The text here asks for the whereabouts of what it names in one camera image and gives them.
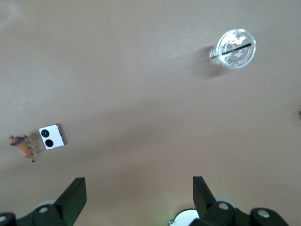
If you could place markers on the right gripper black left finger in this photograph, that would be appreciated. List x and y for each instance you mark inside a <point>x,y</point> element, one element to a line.
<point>58,212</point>

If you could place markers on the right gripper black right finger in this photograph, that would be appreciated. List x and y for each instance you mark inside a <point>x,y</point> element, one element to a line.
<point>211,212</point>

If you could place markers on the brown lion statue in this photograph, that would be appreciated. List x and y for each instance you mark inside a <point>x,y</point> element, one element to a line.
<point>23,147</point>

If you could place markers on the lilac flip phone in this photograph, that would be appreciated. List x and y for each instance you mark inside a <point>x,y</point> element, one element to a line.
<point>52,137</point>

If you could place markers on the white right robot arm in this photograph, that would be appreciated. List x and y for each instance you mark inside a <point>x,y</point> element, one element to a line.
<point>185,217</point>

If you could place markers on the black drinking straw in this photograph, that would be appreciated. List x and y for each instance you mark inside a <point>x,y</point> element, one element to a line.
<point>235,49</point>

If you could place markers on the clear plastic cup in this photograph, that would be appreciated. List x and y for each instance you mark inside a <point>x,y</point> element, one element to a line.
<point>236,48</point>

